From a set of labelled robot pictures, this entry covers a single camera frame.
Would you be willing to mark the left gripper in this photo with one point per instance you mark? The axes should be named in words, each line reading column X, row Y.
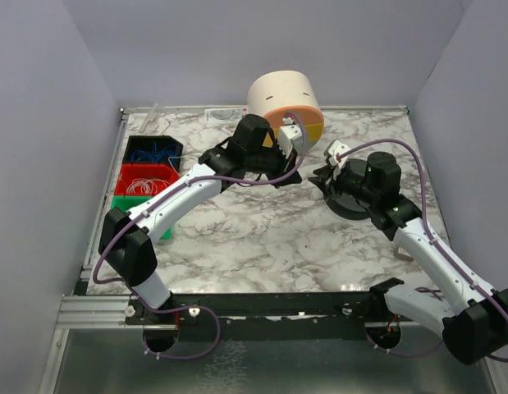
column 281, row 165

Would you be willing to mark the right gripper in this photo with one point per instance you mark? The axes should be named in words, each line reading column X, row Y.
column 331, row 180

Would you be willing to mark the black cable spool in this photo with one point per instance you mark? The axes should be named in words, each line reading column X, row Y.
column 345, row 207

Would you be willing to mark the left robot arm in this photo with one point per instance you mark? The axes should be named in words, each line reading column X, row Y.
column 128, row 238

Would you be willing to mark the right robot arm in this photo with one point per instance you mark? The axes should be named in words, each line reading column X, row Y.
column 472, row 319

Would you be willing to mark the cream cylindrical drawer cabinet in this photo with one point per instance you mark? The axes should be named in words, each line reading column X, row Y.
column 276, row 93

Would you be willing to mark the white flat packet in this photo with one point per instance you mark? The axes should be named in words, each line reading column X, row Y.
column 224, row 115

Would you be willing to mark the small white cardboard box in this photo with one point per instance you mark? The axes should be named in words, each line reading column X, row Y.
column 402, row 254

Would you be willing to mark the clear plastic strip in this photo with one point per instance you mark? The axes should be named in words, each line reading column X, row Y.
column 151, row 116

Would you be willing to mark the red storage bin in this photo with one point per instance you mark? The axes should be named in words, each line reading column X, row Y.
column 144, row 179

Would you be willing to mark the green storage bin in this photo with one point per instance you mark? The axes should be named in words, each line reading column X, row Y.
column 126, row 202

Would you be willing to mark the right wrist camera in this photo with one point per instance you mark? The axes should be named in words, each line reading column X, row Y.
column 335, row 152

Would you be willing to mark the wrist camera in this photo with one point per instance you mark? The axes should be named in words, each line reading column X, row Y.
column 335, row 152
column 290, row 137

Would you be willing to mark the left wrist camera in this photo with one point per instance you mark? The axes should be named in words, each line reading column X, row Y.
column 290, row 137

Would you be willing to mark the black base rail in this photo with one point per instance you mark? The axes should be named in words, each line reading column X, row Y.
column 348, row 315

